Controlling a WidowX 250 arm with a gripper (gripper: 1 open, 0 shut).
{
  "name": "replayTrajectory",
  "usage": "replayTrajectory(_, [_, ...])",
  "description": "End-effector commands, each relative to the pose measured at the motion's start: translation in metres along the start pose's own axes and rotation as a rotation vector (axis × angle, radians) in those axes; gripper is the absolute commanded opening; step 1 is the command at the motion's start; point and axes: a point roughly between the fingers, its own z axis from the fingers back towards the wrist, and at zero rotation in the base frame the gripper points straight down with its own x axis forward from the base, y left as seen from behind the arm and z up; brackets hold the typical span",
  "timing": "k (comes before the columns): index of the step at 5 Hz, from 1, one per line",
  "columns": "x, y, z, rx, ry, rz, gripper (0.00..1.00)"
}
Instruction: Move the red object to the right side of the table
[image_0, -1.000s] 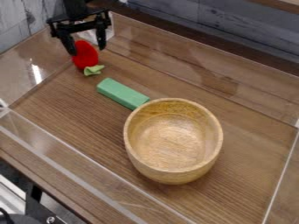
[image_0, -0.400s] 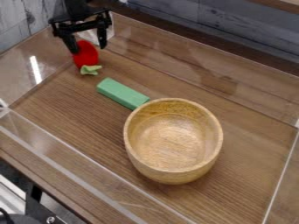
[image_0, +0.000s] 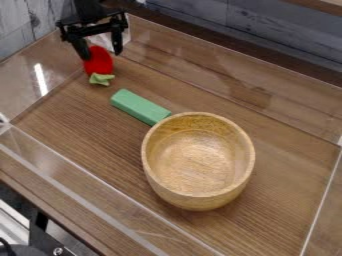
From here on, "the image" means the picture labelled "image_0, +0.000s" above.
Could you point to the red plush strawberry toy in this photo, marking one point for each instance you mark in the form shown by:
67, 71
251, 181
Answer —
99, 66

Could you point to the green rectangular block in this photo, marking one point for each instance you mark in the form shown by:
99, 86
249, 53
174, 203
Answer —
138, 107

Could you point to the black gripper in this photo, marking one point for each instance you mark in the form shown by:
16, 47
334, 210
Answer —
75, 30

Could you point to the black metal bracket with bolt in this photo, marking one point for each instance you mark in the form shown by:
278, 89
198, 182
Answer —
42, 240

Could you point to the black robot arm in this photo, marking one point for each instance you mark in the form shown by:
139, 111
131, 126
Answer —
92, 19

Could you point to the wooden bowl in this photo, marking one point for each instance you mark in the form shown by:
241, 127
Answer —
198, 158

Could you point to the clear acrylic tray enclosure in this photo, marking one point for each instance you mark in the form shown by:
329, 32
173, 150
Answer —
70, 148

